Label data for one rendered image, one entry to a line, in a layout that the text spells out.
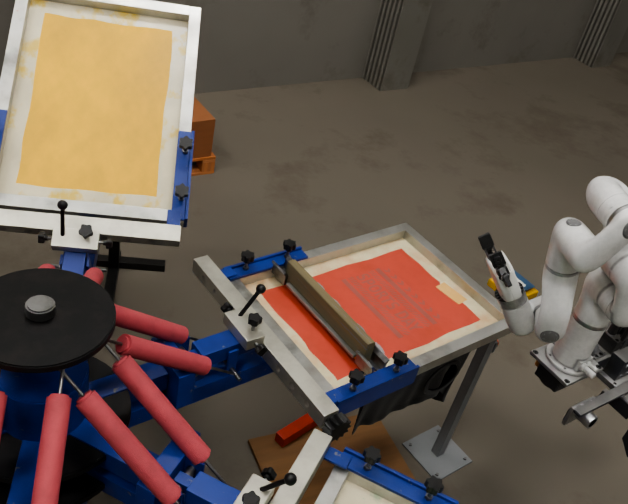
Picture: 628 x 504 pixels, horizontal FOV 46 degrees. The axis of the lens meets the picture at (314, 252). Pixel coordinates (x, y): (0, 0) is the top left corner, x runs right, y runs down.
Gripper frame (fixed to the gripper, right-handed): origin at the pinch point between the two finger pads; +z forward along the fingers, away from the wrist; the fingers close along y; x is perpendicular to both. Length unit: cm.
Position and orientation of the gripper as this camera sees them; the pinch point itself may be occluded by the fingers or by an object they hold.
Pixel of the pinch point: (490, 246)
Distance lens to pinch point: 189.1
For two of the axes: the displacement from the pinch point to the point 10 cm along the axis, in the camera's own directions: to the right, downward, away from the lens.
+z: -4.4, -7.5, -4.9
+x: -8.9, 4.2, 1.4
